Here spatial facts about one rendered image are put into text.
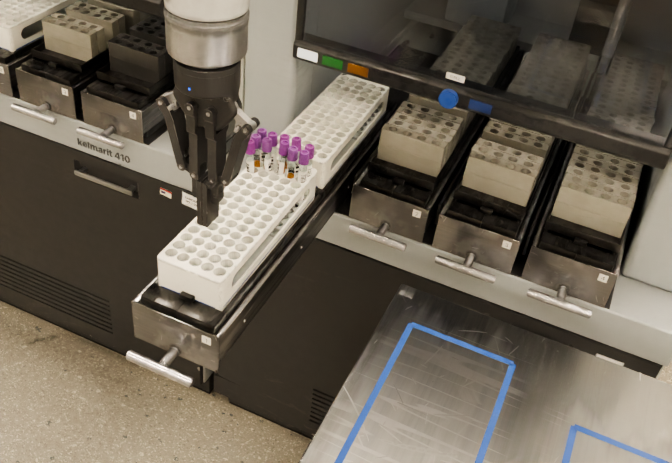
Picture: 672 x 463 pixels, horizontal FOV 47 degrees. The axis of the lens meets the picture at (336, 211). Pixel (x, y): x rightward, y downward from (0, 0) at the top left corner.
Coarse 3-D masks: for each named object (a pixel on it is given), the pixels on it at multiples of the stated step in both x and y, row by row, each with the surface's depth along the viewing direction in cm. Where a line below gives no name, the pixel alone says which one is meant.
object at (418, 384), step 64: (384, 320) 102; (448, 320) 103; (384, 384) 94; (448, 384) 95; (512, 384) 96; (576, 384) 97; (640, 384) 98; (320, 448) 86; (384, 448) 87; (448, 448) 87; (512, 448) 88; (576, 448) 89; (640, 448) 90
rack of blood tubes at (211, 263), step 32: (224, 192) 113; (256, 192) 114; (288, 192) 116; (192, 224) 107; (224, 224) 108; (256, 224) 109; (288, 224) 115; (160, 256) 101; (192, 256) 102; (224, 256) 102; (256, 256) 111; (192, 288) 101; (224, 288) 100
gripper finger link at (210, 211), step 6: (204, 180) 95; (204, 186) 95; (204, 192) 95; (204, 198) 96; (204, 204) 96; (210, 204) 97; (204, 210) 97; (210, 210) 98; (216, 210) 100; (204, 216) 98; (210, 216) 98; (216, 216) 100; (204, 222) 98; (210, 222) 99
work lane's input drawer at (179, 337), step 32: (352, 160) 133; (320, 192) 124; (320, 224) 124; (288, 256) 114; (160, 288) 103; (256, 288) 107; (160, 320) 102; (192, 320) 100; (224, 320) 101; (128, 352) 102; (192, 352) 103; (224, 352) 102; (192, 384) 100
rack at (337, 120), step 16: (336, 80) 144; (352, 80) 145; (320, 96) 138; (336, 96) 139; (352, 96) 140; (368, 96) 140; (384, 96) 142; (304, 112) 133; (320, 112) 134; (336, 112) 135; (352, 112) 135; (368, 112) 135; (288, 128) 129; (304, 128) 130; (320, 128) 131; (336, 128) 132; (352, 128) 131; (368, 128) 139; (304, 144) 127; (320, 144) 126; (336, 144) 126; (352, 144) 134; (320, 160) 122; (336, 160) 133; (320, 176) 123
